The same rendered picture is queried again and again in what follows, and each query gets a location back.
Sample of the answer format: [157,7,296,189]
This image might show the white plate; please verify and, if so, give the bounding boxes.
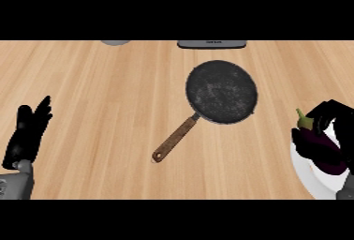
[290,121,354,201]

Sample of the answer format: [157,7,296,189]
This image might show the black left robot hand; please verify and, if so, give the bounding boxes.
[2,95,55,171]

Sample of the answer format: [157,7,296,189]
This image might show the purple eggplant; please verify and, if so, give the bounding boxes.
[296,108,350,176]

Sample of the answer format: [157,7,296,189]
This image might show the black pan with wooden handle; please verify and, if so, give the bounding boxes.
[151,59,259,164]

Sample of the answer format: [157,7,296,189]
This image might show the dark grey flat appliance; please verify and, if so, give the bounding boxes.
[178,40,248,50]

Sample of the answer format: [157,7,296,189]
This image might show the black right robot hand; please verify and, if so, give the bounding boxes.
[291,98,354,172]

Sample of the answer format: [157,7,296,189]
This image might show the grey round object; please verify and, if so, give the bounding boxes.
[99,40,130,47]

